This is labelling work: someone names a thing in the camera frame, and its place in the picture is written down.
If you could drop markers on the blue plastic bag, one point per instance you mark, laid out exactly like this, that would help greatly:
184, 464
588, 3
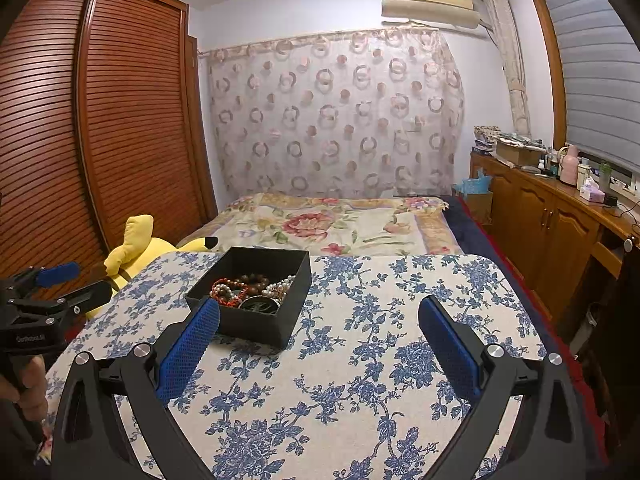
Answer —
475, 184

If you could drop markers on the black jewelry box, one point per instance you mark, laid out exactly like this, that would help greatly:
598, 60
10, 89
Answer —
260, 327

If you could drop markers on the dark blue bed cover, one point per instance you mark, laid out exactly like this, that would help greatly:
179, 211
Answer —
490, 255

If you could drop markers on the group of small bottles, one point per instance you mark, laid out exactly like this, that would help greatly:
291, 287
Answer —
548, 165

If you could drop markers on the floral bed blanket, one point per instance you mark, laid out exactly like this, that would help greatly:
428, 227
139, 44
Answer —
310, 222

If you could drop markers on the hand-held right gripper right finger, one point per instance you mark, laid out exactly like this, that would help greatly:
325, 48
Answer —
452, 347

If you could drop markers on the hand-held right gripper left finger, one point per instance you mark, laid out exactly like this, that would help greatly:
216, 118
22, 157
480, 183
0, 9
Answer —
192, 347

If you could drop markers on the window with grey blind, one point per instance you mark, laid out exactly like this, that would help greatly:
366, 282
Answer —
590, 60

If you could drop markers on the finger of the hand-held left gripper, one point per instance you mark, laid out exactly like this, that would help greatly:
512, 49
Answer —
90, 296
57, 273

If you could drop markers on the wooden sideboard cabinet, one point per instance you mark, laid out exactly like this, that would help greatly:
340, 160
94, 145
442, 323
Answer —
545, 225

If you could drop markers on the brown cardboard box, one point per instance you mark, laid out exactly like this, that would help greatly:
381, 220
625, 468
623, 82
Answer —
477, 207

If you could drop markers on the dark chair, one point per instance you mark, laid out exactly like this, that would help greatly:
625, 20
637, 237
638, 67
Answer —
607, 350

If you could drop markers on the yellow plush toy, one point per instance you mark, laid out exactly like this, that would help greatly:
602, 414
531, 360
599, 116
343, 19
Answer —
137, 240

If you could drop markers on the flat cardboard box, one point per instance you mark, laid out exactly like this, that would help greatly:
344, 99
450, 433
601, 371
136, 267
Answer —
517, 152

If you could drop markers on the person's dark clothing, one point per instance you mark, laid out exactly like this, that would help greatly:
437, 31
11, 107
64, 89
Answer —
20, 450

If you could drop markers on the pink tissue box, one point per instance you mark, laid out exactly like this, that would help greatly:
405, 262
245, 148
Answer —
592, 192

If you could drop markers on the dark green jade disc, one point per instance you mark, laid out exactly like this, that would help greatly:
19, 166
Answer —
259, 305

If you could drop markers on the tied beige window curtain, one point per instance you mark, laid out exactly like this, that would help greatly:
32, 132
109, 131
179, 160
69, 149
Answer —
507, 60

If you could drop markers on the brown slatted wooden wardrobe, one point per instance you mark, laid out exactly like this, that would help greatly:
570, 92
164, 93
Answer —
125, 125

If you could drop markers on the pink thermos jug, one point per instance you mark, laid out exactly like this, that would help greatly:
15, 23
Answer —
570, 167

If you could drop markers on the blue floral tablecloth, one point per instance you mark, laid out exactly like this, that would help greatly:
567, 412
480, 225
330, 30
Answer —
350, 390

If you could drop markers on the small black device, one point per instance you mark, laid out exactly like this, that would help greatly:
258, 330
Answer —
610, 200

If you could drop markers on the wall air conditioner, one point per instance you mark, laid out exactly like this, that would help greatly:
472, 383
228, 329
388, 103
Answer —
430, 2

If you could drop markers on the pile of patterned packets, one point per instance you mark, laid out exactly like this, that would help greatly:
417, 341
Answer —
486, 139

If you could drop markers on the person's left hand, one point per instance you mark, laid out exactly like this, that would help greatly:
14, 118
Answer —
31, 390

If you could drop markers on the white plastic container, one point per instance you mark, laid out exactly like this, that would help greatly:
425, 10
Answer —
584, 175

